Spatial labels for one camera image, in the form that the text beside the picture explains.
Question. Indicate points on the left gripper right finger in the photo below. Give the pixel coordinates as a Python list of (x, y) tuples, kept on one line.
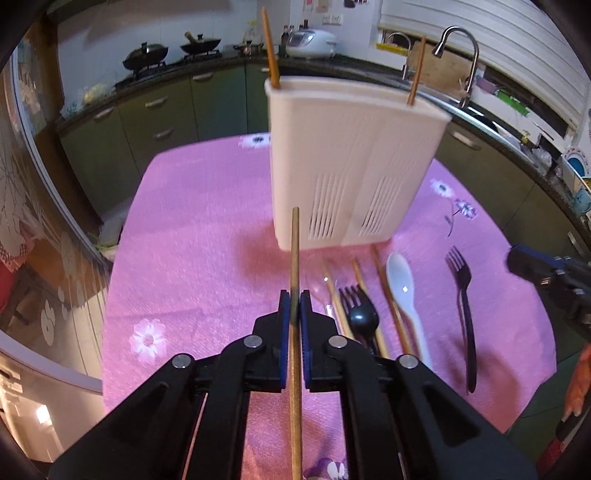
[(335, 363)]

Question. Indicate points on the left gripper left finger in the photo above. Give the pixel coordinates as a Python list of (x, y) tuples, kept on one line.
[(222, 385)]

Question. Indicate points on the long black fork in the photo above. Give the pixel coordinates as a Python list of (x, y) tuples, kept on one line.
[(463, 277)]

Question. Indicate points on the steel kitchen faucet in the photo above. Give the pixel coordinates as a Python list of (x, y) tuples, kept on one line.
[(439, 49)]

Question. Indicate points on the green kitchen cabinets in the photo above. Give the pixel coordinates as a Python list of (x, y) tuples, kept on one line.
[(110, 140)]

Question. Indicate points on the person's right hand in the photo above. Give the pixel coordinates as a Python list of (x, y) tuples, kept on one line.
[(579, 385)]

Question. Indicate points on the small black fork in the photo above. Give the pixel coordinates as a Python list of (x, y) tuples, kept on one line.
[(358, 318)]

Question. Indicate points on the pink floral tablecloth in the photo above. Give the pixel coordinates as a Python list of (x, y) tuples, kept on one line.
[(198, 262)]

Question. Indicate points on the white plastic spoon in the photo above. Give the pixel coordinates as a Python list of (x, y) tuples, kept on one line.
[(402, 286)]

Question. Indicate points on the white plastic utensil holder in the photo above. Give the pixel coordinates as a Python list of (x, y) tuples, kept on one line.
[(349, 155)]

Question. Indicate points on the wooden cutting board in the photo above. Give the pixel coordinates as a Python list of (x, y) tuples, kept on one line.
[(451, 73)]

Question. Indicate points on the white window blind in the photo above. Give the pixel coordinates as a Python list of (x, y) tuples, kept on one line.
[(514, 37)]

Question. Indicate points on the small secondary faucet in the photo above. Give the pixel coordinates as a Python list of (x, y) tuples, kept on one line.
[(401, 44)]

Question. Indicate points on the small steel pot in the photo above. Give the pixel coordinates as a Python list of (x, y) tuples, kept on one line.
[(248, 49)]

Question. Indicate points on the white rice cooker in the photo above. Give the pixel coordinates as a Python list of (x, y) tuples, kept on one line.
[(311, 44)]

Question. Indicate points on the black pan with lid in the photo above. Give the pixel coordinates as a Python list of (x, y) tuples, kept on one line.
[(199, 45)]

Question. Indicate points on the black wok with lid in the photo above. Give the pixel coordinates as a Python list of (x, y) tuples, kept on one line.
[(147, 55)]

